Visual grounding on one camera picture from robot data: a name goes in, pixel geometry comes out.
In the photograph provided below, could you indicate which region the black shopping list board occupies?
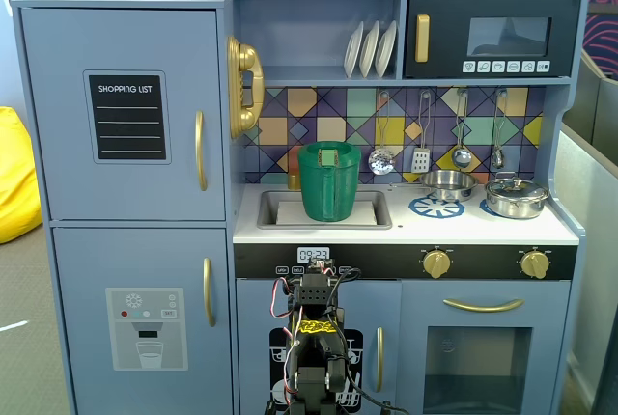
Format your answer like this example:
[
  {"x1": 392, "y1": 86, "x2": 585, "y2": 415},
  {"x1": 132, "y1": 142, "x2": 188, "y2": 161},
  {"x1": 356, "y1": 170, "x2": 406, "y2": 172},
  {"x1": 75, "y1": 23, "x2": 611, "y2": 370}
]
[{"x1": 82, "y1": 69, "x2": 173, "y2": 166}]

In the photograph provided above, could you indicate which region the black cable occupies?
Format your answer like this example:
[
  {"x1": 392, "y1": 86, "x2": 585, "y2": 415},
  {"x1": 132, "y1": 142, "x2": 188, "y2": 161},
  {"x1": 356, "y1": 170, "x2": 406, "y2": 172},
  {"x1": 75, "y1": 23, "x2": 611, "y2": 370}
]
[{"x1": 356, "y1": 383, "x2": 414, "y2": 415}]

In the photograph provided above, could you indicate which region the gold toy telephone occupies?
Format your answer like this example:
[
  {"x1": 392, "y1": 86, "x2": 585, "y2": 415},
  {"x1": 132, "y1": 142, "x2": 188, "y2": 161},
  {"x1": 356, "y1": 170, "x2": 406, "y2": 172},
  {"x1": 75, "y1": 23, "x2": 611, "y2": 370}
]
[{"x1": 227, "y1": 36, "x2": 267, "y2": 140}]

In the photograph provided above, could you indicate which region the metal slotted spatula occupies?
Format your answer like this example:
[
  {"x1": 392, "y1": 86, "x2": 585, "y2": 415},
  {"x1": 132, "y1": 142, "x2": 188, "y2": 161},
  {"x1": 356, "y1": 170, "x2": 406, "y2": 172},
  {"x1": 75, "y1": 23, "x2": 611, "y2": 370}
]
[{"x1": 410, "y1": 90, "x2": 432, "y2": 173}]

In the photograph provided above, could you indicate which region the black toy microwave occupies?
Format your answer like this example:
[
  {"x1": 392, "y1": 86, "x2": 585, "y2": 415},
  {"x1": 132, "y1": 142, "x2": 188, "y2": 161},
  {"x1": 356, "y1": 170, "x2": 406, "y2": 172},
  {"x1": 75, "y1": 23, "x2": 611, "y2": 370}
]
[{"x1": 403, "y1": 0, "x2": 582, "y2": 79}]

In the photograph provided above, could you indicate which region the gold fridge door handle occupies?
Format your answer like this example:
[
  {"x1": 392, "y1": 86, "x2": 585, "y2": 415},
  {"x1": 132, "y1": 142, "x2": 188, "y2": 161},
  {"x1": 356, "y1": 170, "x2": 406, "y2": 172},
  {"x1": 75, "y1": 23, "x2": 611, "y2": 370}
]
[{"x1": 194, "y1": 109, "x2": 210, "y2": 192}]

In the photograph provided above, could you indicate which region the blue dishwasher cabinet door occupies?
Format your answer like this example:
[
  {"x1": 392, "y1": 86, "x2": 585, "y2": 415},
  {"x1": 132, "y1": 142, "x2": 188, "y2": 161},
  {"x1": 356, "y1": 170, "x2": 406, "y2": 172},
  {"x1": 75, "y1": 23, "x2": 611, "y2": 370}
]
[{"x1": 236, "y1": 279, "x2": 403, "y2": 415}]

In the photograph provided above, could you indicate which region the metal slotted skimmer spoon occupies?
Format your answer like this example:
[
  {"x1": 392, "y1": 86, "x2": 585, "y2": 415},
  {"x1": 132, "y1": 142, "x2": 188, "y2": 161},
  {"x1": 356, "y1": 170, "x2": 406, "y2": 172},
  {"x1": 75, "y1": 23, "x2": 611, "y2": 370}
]
[{"x1": 368, "y1": 90, "x2": 396, "y2": 177}]

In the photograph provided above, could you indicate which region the green plastic pitcher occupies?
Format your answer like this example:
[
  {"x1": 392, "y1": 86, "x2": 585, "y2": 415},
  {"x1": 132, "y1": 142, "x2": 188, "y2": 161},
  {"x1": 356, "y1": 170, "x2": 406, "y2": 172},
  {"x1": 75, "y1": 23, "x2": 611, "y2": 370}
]
[{"x1": 296, "y1": 141, "x2": 363, "y2": 223}]

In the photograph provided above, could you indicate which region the yellow beanbag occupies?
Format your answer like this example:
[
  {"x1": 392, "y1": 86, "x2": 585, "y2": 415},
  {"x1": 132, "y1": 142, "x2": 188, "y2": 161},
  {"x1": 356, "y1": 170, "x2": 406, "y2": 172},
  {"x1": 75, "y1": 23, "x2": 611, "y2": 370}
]
[{"x1": 0, "y1": 105, "x2": 43, "y2": 245}]

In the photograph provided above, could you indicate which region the gold oven door handle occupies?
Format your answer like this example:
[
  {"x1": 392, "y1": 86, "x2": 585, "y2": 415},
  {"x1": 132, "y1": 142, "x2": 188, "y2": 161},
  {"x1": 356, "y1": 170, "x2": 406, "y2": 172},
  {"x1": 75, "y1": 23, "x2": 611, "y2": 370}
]
[{"x1": 442, "y1": 297, "x2": 525, "y2": 314}]

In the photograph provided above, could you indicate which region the steel frying pan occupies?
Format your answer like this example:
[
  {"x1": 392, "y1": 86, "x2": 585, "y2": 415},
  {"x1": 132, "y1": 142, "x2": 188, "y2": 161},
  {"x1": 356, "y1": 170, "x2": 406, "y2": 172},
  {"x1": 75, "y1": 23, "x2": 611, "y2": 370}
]
[{"x1": 389, "y1": 169, "x2": 479, "y2": 203}]

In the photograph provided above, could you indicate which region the metal serving spoon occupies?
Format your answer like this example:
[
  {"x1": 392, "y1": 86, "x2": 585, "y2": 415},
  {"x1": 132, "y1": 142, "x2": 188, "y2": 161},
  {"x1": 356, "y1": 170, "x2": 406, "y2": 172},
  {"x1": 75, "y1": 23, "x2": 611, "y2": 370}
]
[{"x1": 491, "y1": 89, "x2": 508, "y2": 170}]

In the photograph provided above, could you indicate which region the grey toy sink basin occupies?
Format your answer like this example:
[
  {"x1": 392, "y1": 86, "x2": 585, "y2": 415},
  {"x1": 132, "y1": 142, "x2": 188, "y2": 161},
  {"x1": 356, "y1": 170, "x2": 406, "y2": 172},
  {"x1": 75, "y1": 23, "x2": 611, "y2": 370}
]
[{"x1": 256, "y1": 189, "x2": 394, "y2": 231}]

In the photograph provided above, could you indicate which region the large blue fridge door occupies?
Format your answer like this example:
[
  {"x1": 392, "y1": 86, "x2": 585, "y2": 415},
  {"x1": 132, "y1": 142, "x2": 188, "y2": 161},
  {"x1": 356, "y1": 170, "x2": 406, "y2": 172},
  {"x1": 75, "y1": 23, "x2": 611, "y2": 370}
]
[{"x1": 19, "y1": 7, "x2": 227, "y2": 222}]

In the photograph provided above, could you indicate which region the metal ladle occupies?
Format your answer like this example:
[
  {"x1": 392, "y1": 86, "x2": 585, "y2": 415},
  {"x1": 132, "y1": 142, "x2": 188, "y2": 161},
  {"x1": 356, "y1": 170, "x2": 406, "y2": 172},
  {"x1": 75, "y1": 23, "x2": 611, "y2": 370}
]
[{"x1": 451, "y1": 89, "x2": 472, "y2": 170}]

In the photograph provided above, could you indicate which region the gold microwave handle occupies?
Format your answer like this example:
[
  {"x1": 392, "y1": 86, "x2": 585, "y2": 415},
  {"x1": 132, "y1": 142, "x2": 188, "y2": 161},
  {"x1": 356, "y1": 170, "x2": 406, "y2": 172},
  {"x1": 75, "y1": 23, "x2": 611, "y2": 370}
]
[{"x1": 415, "y1": 14, "x2": 431, "y2": 64}]

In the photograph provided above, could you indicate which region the blue freezer door with dispenser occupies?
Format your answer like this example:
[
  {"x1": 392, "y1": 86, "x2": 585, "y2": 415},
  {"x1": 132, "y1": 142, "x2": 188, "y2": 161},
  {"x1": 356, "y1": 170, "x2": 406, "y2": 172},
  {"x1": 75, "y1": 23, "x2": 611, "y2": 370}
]
[{"x1": 50, "y1": 226, "x2": 235, "y2": 415}]

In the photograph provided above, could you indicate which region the gold stove knob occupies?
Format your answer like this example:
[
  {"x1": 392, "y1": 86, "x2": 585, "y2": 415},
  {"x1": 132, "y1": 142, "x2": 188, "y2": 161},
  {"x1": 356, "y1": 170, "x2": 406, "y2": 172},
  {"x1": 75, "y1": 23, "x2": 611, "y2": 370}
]
[
  {"x1": 520, "y1": 249, "x2": 550, "y2": 281},
  {"x1": 422, "y1": 249, "x2": 453, "y2": 280}
]

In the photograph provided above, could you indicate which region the steel pot with lid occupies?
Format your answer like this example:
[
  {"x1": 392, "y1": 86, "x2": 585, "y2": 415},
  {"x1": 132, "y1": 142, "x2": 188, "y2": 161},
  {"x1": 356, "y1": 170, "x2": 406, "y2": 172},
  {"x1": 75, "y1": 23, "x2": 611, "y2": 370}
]
[{"x1": 484, "y1": 172, "x2": 550, "y2": 219}]

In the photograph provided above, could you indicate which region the digital clock display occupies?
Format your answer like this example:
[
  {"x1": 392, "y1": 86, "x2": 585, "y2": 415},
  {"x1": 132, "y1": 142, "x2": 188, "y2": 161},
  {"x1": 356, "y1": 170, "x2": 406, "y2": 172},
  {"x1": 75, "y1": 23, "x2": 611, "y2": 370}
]
[{"x1": 296, "y1": 246, "x2": 331, "y2": 264}]

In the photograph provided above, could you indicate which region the white toy plate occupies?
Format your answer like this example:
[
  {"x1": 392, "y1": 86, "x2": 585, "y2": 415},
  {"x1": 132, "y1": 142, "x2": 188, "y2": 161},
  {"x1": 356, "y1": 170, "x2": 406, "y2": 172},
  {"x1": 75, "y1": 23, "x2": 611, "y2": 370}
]
[
  {"x1": 375, "y1": 20, "x2": 398, "y2": 77},
  {"x1": 343, "y1": 20, "x2": 365, "y2": 79},
  {"x1": 359, "y1": 20, "x2": 381, "y2": 79}
]

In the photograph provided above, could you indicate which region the gold freezer door handle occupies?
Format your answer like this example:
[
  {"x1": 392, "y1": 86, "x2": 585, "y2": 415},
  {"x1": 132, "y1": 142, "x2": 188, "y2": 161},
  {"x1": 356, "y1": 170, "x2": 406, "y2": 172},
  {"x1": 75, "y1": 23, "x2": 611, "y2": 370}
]
[{"x1": 202, "y1": 257, "x2": 217, "y2": 328}]

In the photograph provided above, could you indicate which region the grey partition panel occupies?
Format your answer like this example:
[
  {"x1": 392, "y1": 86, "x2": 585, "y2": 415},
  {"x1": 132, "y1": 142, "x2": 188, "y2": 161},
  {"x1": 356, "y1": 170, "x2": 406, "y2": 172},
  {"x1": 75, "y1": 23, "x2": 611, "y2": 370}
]
[{"x1": 554, "y1": 47, "x2": 618, "y2": 415}]

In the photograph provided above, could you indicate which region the blue oven door with window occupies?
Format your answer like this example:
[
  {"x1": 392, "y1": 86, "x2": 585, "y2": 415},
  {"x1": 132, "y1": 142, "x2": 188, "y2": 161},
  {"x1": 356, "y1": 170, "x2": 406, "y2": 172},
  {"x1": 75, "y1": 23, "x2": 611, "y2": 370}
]
[{"x1": 400, "y1": 280, "x2": 572, "y2": 415}]

